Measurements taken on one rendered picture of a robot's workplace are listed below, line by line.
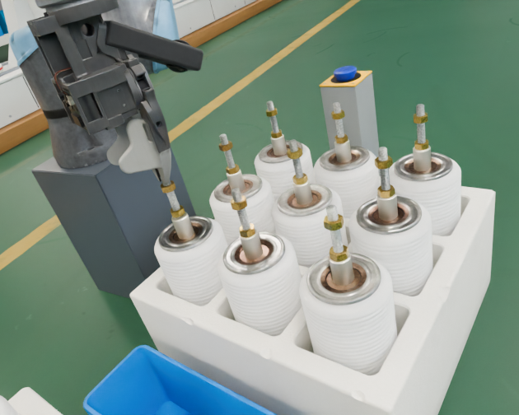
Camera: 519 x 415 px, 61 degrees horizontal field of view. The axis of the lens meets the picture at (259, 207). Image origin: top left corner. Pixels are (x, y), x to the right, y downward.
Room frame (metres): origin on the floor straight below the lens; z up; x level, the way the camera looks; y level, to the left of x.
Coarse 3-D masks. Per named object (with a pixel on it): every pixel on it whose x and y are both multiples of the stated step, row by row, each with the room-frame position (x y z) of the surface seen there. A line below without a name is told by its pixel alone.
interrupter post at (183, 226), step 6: (186, 216) 0.50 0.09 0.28; (174, 222) 0.50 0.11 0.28; (180, 222) 0.50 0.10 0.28; (186, 222) 0.50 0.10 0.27; (180, 228) 0.50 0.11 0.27; (186, 228) 0.50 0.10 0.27; (192, 228) 0.51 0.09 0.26; (180, 234) 0.50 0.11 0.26; (186, 234) 0.50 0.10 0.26; (192, 234) 0.50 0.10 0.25
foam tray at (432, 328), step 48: (480, 192) 0.52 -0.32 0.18; (432, 240) 0.44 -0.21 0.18; (480, 240) 0.46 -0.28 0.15; (144, 288) 0.51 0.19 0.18; (432, 288) 0.36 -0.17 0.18; (480, 288) 0.47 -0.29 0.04; (192, 336) 0.42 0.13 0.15; (240, 336) 0.37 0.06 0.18; (288, 336) 0.35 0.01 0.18; (432, 336) 0.32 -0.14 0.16; (240, 384) 0.38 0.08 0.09; (288, 384) 0.32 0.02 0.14; (336, 384) 0.28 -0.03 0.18; (384, 384) 0.26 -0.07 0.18; (432, 384) 0.31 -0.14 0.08
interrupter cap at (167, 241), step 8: (192, 216) 0.54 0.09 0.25; (200, 216) 0.54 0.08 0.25; (192, 224) 0.52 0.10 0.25; (200, 224) 0.52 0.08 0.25; (208, 224) 0.51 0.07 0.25; (168, 232) 0.52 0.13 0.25; (176, 232) 0.52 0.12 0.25; (200, 232) 0.50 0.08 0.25; (208, 232) 0.49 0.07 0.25; (160, 240) 0.50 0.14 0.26; (168, 240) 0.50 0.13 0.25; (176, 240) 0.50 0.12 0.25; (184, 240) 0.49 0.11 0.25; (192, 240) 0.48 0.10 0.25; (200, 240) 0.48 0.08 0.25; (168, 248) 0.48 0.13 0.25; (176, 248) 0.47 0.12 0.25; (184, 248) 0.47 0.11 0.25; (192, 248) 0.47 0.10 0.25
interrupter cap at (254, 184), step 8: (248, 176) 0.62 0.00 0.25; (256, 176) 0.61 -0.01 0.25; (224, 184) 0.61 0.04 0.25; (248, 184) 0.60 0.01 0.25; (256, 184) 0.58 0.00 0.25; (216, 192) 0.59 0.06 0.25; (224, 192) 0.59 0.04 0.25; (248, 192) 0.57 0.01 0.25; (256, 192) 0.56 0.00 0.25; (224, 200) 0.56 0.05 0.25
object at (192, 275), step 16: (208, 240) 0.48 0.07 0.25; (224, 240) 0.50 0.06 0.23; (160, 256) 0.48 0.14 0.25; (176, 256) 0.47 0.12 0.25; (192, 256) 0.46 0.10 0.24; (208, 256) 0.47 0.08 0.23; (176, 272) 0.46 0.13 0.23; (192, 272) 0.46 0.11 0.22; (208, 272) 0.46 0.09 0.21; (176, 288) 0.47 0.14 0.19; (192, 288) 0.46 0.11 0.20; (208, 288) 0.46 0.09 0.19
